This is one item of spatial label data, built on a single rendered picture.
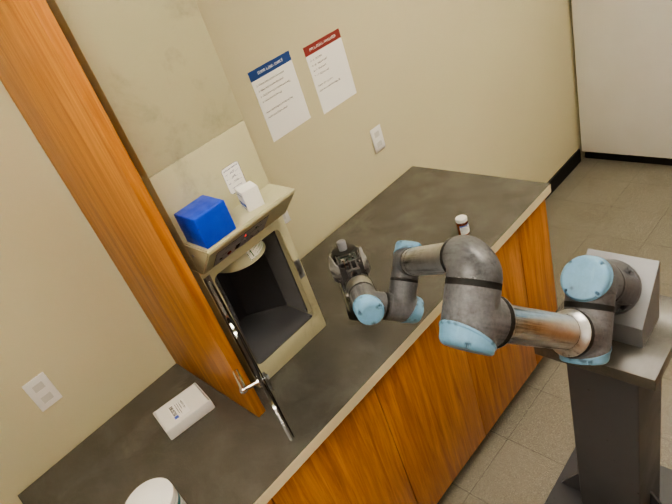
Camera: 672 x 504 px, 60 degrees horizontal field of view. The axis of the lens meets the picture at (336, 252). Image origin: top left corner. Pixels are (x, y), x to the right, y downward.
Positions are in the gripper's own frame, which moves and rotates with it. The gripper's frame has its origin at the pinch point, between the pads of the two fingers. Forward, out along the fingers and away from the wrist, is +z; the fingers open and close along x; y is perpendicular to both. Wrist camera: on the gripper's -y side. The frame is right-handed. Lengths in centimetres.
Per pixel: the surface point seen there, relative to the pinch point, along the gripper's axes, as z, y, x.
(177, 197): -13, 41, 38
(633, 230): 115, -105, -173
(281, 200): -9.0, 29.4, 13.0
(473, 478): 3, -119, -25
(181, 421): -17, -26, 63
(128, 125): -16, 62, 41
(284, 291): 13.6, -11.4, 22.7
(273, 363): -6.6, -23.8, 32.4
